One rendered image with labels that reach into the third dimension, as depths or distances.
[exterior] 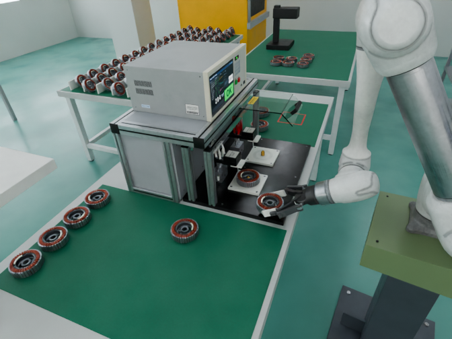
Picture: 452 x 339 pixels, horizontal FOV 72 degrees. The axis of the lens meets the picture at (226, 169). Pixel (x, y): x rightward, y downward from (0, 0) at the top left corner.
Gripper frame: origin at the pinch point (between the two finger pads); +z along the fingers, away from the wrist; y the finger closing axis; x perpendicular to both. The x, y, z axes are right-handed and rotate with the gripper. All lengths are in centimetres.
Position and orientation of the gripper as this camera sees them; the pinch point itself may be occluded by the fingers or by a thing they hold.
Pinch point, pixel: (270, 203)
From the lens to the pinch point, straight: 131.0
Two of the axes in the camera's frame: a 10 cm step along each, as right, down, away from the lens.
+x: -4.9, -8.0, -3.5
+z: -7.9, 2.4, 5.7
